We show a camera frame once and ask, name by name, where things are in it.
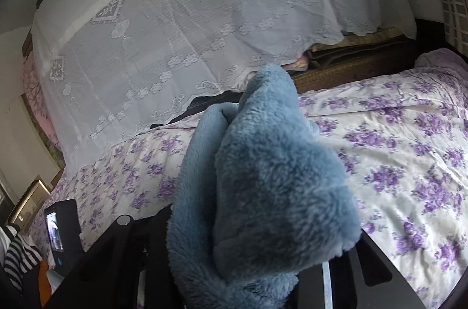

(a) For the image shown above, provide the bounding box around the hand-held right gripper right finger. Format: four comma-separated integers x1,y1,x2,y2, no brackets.
289,229,426,309

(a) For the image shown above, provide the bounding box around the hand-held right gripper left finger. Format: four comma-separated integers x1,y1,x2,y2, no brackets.
46,205,183,309

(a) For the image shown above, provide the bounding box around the blue fluffy garment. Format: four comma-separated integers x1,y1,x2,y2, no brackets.
166,64,362,309

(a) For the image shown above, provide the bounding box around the orange cloth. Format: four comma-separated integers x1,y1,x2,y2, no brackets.
37,259,54,308

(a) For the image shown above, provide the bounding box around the black white striped shirt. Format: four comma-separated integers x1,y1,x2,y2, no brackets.
0,225,44,295

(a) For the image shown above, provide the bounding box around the pink printed fabric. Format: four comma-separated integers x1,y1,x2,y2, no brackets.
20,29,64,163

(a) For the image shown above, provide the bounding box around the purple floral bedsheet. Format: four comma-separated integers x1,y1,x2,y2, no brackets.
27,66,468,309

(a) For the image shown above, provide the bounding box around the white lace cover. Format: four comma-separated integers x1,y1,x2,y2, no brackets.
31,0,417,171

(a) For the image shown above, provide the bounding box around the small pink folded cloth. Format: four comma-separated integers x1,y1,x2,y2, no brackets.
283,57,311,72

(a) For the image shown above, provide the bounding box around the lavender pillow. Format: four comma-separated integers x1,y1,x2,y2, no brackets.
413,48,468,76

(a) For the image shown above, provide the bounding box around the gold picture frame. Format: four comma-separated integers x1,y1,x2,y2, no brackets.
7,175,52,234

